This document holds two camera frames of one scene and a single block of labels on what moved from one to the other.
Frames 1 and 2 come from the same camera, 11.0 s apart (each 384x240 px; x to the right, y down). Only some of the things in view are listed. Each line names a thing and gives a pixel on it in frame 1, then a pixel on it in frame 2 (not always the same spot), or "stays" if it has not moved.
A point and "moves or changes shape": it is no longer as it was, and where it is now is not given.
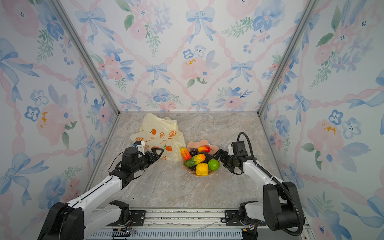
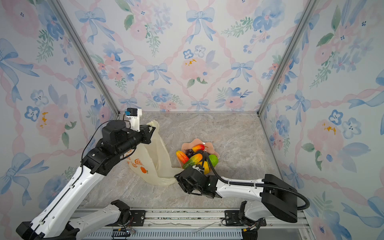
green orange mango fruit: (194, 160) stays
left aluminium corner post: (71, 29) stays
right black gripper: (225, 154) to (181, 184)
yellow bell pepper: (202, 169) stays
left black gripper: (156, 157) to (144, 133)
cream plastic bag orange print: (156, 131) to (153, 161)
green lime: (213, 164) moves or changes shape
